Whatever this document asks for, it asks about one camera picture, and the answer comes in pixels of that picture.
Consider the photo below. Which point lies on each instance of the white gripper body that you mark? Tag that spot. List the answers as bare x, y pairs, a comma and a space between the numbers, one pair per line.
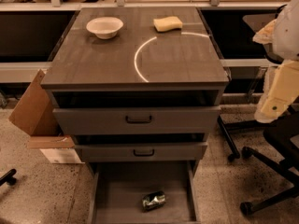
288, 36

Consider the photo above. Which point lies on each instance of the crushed green can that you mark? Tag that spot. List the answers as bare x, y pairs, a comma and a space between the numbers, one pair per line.
153, 200

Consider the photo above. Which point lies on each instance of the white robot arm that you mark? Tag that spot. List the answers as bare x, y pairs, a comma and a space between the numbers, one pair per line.
286, 32

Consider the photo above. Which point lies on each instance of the grey drawer cabinet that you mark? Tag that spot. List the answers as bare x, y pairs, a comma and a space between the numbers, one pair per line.
138, 58

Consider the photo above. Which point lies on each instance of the grey middle drawer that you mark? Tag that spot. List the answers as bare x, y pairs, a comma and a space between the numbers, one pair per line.
141, 147

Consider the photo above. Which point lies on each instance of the grey drawer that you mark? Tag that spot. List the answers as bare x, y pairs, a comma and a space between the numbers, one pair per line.
141, 147
119, 188
135, 112

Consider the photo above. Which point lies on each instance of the grey bottom drawer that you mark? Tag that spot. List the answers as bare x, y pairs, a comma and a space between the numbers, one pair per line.
119, 188

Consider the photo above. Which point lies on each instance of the grey top drawer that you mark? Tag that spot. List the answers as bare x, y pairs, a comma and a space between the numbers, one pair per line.
135, 112

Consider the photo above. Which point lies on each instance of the yellow sponge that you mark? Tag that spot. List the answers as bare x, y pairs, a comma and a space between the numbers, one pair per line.
167, 24

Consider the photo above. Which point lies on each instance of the white bowl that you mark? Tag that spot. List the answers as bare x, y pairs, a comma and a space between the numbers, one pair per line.
104, 27

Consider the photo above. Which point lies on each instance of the brown cardboard box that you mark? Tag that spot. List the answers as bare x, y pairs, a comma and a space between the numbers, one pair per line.
33, 115

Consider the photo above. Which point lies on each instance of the black chair wheel left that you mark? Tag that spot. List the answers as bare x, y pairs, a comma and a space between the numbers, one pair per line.
8, 178

